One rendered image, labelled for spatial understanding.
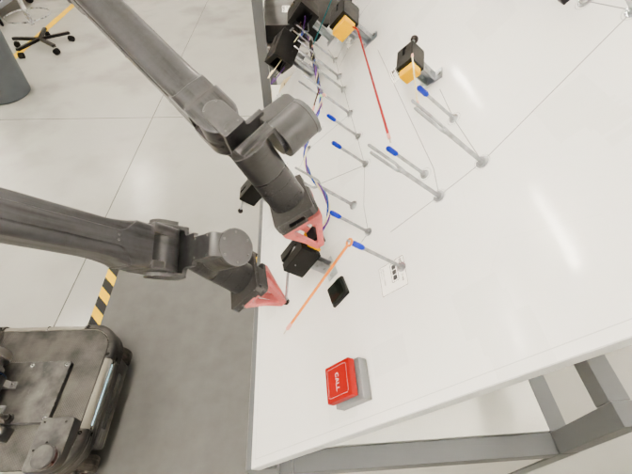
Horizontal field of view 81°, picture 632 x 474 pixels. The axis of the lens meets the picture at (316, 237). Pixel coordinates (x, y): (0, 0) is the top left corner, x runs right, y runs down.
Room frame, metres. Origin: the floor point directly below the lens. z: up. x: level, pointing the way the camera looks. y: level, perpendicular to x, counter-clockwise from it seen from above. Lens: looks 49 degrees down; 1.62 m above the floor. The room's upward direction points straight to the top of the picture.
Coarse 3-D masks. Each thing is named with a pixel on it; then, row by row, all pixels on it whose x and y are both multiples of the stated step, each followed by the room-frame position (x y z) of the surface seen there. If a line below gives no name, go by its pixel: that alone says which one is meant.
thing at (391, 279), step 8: (400, 256) 0.33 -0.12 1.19; (392, 264) 0.33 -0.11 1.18; (384, 272) 0.33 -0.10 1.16; (392, 272) 0.32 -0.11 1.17; (400, 272) 0.31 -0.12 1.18; (384, 280) 0.31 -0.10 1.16; (392, 280) 0.30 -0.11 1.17; (400, 280) 0.30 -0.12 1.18; (384, 288) 0.30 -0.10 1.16; (392, 288) 0.29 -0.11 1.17; (400, 288) 0.29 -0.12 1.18; (384, 296) 0.29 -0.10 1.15
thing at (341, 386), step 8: (344, 360) 0.20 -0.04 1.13; (352, 360) 0.20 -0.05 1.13; (328, 368) 0.20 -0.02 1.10; (336, 368) 0.20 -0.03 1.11; (344, 368) 0.19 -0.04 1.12; (352, 368) 0.19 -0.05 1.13; (328, 376) 0.19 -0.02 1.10; (336, 376) 0.19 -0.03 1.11; (344, 376) 0.18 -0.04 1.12; (352, 376) 0.18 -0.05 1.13; (328, 384) 0.18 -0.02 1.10; (336, 384) 0.18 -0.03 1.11; (344, 384) 0.17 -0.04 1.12; (352, 384) 0.17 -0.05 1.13; (328, 392) 0.17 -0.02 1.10; (336, 392) 0.17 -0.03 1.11; (344, 392) 0.16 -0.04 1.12; (352, 392) 0.16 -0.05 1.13; (328, 400) 0.16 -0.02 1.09; (336, 400) 0.16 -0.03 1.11; (344, 400) 0.16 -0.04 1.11
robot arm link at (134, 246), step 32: (0, 192) 0.26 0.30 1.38; (0, 224) 0.24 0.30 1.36; (32, 224) 0.25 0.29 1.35; (64, 224) 0.27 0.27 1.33; (96, 224) 0.30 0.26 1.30; (128, 224) 0.33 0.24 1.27; (160, 224) 0.36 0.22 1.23; (96, 256) 0.28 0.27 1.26; (128, 256) 0.29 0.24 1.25; (160, 256) 0.32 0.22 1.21
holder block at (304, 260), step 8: (288, 248) 0.40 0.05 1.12; (296, 248) 0.39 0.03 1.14; (304, 248) 0.38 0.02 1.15; (280, 256) 0.40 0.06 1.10; (288, 256) 0.39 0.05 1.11; (296, 256) 0.38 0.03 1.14; (304, 256) 0.38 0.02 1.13; (312, 256) 0.38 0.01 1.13; (320, 256) 0.38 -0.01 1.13; (288, 264) 0.37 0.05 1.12; (296, 264) 0.37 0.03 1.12; (304, 264) 0.37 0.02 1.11; (312, 264) 0.38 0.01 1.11; (288, 272) 0.37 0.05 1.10; (296, 272) 0.37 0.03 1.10; (304, 272) 0.37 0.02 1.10
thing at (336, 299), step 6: (342, 276) 0.36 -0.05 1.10; (336, 282) 0.35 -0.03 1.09; (342, 282) 0.35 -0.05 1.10; (330, 288) 0.35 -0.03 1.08; (336, 288) 0.34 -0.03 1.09; (342, 288) 0.33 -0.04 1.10; (330, 294) 0.34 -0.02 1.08; (336, 294) 0.33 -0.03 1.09; (342, 294) 0.33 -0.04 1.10; (336, 300) 0.32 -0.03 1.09; (336, 306) 0.32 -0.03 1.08
